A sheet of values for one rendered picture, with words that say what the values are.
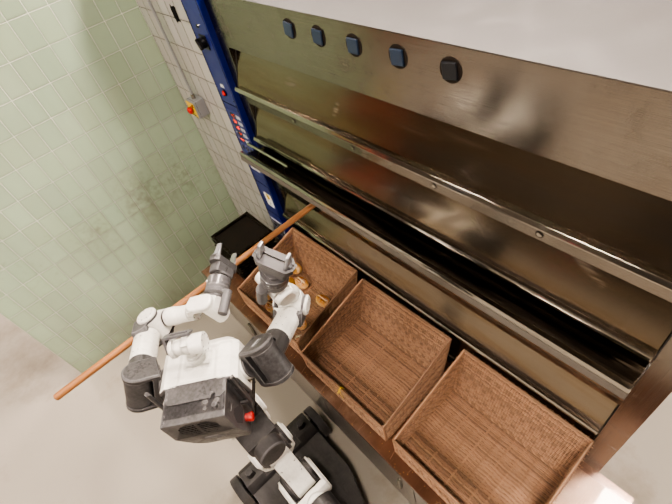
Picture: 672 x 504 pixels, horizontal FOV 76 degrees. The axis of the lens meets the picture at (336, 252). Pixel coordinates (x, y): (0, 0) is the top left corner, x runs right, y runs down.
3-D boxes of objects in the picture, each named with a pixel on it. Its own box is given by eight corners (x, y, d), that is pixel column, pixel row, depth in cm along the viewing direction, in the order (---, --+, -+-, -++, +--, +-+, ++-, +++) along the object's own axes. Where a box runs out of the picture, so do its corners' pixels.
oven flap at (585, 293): (261, 138, 214) (259, 97, 202) (655, 354, 108) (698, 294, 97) (253, 140, 211) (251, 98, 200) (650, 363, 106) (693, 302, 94)
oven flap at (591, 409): (288, 213, 252) (289, 183, 241) (601, 428, 146) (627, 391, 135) (282, 215, 249) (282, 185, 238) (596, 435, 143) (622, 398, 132)
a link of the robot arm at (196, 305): (226, 302, 160) (198, 308, 164) (211, 291, 153) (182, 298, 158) (223, 318, 156) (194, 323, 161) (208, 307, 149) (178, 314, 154)
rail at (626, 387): (240, 155, 210) (243, 153, 211) (627, 394, 105) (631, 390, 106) (239, 151, 209) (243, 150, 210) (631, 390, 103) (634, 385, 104)
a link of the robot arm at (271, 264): (287, 282, 117) (286, 297, 128) (302, 253, 121) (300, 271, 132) (246, 264, 118) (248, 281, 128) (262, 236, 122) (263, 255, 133)
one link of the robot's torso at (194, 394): (278, 446, 145) (242, 403, 119) (183, 465, 147) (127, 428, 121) (276, 367, 166) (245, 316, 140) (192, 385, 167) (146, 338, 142)
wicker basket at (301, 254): (303, 255, 274) (292, 224, 254) (366, 300, 242) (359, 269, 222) (244, 304, 257) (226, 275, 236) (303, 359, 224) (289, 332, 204)
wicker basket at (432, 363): (369, 306, 239) (362, 275, 219) (453, 367, 206) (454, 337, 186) (305, 367, 221) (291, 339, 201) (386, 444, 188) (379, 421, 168)
